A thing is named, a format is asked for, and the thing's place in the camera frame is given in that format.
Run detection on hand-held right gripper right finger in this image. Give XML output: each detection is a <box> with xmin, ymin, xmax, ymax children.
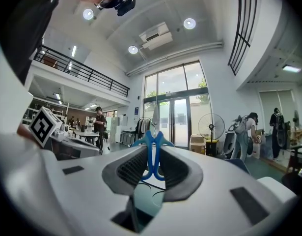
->
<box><xmin>150</xmin><ymin>145</ymin><xmax>298</xmax><ymax>236</ymax></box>

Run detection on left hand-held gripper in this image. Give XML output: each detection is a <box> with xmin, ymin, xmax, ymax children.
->
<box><xmin>28</xmin><ymin>106</ymin><xmax>103</xmax><ymax>161</ymax></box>

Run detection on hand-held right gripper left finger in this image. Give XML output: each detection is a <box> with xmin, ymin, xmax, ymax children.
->
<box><xmin>0</xmin><ymin>129</ymin><xmax>150</xmax><ymax>236</ymax></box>

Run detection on blue-handled scissors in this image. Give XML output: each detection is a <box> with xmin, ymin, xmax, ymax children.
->
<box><xmin>131</xmin><ymin>101</ymin><xmax>176</xmax><ymax>182</ymax></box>

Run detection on large cardboard box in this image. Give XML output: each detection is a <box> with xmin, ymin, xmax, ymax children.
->
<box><xmin>189</xmin><ymin>143</ymin><xmax>207</xmax><ymax>155</ymax></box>

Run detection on small cardboard box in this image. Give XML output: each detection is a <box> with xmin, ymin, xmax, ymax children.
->
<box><xmin>190</xmin><ymin>134</ymin><xmax>207</xmax><ymax>144</ymax></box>

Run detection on navy blue chair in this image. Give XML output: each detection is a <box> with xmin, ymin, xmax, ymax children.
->
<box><xmin>225</xmin><ymin>158</ymin><xmax>251</xmax><ymax>175</ymax></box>

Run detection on white pod with black opening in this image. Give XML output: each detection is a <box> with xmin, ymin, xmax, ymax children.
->
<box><xmin>224</xmin><ymin>129</ymin><xmax>238</xmax><ymax>157</ymax></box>

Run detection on clothes rack with garments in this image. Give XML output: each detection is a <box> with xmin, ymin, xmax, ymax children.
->
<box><xmin>135</xmin><ymin>117</ymin><xmax>154</xmax><ymax>143</ymax></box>

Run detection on clear water jug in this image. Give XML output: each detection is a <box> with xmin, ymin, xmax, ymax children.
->
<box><xmin>251</xmin><ymin>135</ymin><xmax>262</xmax><ymax>157</ymax></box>

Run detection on black balcony railing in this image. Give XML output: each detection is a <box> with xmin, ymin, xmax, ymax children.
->
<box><xmin>32</xmin><ymin>44</ymin><xmax>131</xmax><ymax>98</ymax></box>

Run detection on black standing fan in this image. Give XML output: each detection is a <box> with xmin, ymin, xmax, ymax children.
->
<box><xmin>197</xmin><ymin>113</ymin><xmax>226</xmax><ymax>157</ymax></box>

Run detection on black mesh office chair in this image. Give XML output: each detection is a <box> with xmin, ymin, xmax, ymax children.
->
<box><xmin>280</xmin><ymin>166</ymin><xmax>302</xmax><ymax>197</ymax></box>

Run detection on glass entrance door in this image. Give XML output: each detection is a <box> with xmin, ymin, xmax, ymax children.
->
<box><xmin>143</xmin><ymin>92</ymin><xmax>212</xmax><ymax>150</ymax></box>

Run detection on ceiling air conditioner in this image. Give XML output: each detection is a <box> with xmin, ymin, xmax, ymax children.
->
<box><xmin>138</xmin><ymin>21</ymin><xmax>173</xmax><ymax>51</ymax></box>

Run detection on person's black shirt torso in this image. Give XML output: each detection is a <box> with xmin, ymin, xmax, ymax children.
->
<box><xmin>0</xmin><ymin>0</ymin><xmax>76</xmax><ymax>85</ymax></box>

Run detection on black head-worn camera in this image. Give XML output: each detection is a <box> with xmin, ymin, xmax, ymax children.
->
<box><xmin>95</xmin><ymin>0</ymin><xmax>137</xmax><ymax>17</ymax></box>

